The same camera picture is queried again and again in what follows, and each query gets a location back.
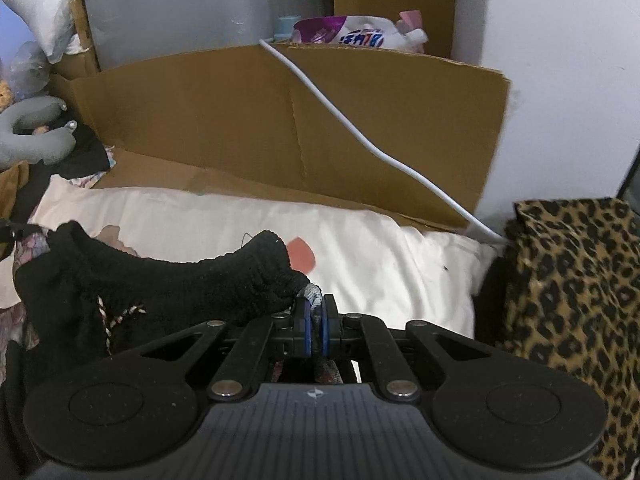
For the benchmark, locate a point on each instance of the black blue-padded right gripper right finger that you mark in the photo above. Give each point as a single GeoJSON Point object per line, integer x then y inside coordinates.
{"type": "Point", "coordinates": [365, 351]}

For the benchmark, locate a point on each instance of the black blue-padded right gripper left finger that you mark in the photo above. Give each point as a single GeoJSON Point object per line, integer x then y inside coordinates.
{"type": "Point", "coordinates": [257, 353]}

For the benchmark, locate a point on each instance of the black knit sweater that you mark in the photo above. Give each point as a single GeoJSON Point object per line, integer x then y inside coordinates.
{"type": "Point", "coordinates": [87, 300]}

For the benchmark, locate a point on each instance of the cream printed bed quilt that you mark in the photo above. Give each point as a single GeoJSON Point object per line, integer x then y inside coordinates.
{"type": "Point", "coordinates": [367, 261]}

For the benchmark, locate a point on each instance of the brown cardboard sheet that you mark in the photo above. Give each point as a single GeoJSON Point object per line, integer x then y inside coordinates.
{"type": "Point", "coordinates": [406, 134]}

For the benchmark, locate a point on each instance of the leopard print pillow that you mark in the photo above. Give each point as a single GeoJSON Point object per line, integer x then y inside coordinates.
{"type": "Point", "coordinates": [574, 306]}

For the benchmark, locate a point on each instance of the floral patterned cloth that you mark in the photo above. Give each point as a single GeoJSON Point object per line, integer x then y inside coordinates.
{"type": "Point", "coordinates": [15, 325]}

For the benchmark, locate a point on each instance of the brown tan garment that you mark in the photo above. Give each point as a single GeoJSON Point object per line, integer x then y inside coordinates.
{"type": "Point", "coordinates": [11, 181]}

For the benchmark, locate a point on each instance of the silver grey foil panel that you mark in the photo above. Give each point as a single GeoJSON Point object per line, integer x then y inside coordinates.
{"type": "Point", "coordinates": [129, 31]}

